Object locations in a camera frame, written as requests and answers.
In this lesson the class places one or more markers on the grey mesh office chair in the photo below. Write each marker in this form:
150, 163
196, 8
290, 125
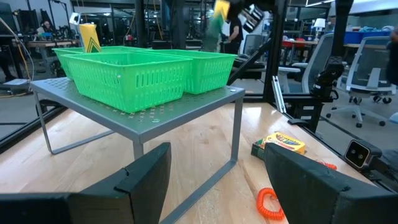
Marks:
370, 62
317, 62

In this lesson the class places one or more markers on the grey perforated metal shelf riser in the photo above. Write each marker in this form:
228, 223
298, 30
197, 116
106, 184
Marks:
149, 124

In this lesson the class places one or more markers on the standing person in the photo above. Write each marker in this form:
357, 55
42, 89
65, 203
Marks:
236, 34

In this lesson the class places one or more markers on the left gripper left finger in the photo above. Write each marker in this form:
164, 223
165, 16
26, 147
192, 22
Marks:
93, 208

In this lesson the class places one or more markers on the yellow and green crayon box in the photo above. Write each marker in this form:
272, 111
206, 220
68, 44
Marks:
88, 37
221, 7
283, 141

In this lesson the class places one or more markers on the blue storage bin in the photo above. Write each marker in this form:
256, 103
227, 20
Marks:
357, 37

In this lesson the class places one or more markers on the black and silver depth camera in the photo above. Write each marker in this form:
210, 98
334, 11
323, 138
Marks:
357, 154

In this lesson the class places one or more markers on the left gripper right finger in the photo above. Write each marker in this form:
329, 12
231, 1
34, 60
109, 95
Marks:
311, 199

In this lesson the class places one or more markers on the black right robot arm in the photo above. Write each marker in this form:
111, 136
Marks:
326, 77

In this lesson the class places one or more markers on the white shaded table lamp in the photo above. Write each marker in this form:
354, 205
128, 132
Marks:
319, 23

